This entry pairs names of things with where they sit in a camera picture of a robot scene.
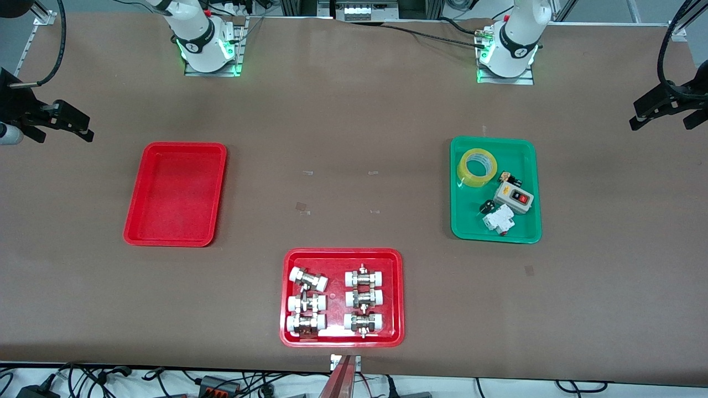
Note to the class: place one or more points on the black box orange connectors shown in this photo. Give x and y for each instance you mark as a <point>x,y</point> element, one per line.
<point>218,387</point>

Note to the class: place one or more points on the black round knob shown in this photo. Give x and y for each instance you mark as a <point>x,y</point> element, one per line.
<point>487,207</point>

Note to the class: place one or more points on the small brass black connector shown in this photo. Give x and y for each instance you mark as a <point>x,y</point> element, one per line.
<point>510,178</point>

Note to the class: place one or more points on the black power adapter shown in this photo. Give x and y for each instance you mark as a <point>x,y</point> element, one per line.
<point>38,391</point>

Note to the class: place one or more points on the green plastic tray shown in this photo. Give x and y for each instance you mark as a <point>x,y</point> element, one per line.
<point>470,221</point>

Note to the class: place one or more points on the white power strip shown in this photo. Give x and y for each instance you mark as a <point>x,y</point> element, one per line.
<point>365,12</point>

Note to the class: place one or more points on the red metal bar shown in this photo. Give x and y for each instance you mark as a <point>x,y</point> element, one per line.
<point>338,381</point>

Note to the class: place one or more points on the grey switch box red button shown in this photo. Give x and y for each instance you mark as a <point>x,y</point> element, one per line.
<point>506,193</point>

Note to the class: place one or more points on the white circuit breaker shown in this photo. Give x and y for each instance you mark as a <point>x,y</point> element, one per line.
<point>498,220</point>

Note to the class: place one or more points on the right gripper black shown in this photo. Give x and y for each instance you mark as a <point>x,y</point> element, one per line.
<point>12,101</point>

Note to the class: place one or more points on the white metal pipe fitting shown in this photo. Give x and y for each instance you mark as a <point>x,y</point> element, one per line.
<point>295,322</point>
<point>354,278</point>
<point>354,299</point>
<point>296,303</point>
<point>301,275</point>
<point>352,321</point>

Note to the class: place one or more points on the red plastic tray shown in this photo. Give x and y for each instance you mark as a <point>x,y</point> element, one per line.
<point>177,193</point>
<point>337,293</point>

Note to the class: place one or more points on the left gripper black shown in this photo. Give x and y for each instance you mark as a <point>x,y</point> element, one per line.
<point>687,93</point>

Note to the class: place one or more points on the yellow packing tape roll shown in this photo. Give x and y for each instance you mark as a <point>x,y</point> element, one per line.
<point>467,176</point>

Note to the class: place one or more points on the small metal bracket plate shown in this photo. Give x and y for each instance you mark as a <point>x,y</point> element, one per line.
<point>357,362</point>

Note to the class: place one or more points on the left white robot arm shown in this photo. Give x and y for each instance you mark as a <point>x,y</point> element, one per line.
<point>514,44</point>

